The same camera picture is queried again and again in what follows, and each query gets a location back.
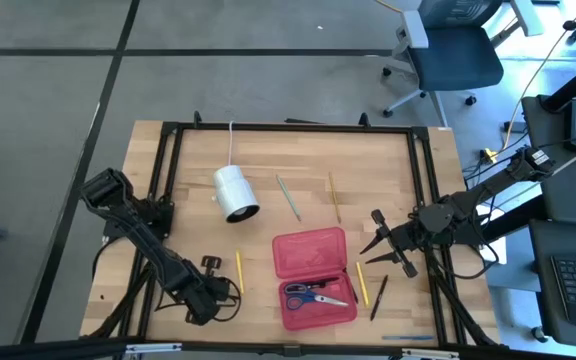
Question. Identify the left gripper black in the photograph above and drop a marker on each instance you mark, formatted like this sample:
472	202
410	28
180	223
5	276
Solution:
208	300

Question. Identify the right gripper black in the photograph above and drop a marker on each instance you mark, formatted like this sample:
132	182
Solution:
403	235

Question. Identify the thin yellow pen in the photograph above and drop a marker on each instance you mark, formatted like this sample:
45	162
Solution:
363	285

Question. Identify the yellow highlighter marker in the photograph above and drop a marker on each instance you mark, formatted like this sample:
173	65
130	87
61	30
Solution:
239	272

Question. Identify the black pen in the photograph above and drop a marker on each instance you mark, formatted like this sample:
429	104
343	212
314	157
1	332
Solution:
379	297
325	283

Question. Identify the yellow wooden pencil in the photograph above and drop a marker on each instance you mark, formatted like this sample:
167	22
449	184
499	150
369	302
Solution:
334	197

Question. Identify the pink plastic supply box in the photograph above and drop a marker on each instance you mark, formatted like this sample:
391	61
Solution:
308	252

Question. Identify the blue pen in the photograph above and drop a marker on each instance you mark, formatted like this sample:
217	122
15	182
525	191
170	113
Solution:
408	338

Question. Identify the green pencil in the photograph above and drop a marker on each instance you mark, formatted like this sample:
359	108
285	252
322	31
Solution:
288	197

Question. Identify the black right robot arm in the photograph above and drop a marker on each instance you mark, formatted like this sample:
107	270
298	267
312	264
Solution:
488	187

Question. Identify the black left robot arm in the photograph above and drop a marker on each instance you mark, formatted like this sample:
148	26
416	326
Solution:
138	235

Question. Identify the white cylindrical cup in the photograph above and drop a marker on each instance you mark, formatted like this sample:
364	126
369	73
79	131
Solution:
233	190

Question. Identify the black desk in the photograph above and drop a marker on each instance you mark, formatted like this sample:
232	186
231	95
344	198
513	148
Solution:
548	300

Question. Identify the dark blue office chair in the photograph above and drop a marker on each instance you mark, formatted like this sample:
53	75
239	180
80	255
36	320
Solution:
455	57

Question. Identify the silver mount bracket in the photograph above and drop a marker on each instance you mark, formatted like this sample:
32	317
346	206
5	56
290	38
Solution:
430	354
153	348

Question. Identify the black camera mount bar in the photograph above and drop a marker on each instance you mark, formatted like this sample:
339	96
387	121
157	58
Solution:
68	347

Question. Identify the black metal table frame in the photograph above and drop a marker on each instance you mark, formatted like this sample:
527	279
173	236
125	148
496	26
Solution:
293	127

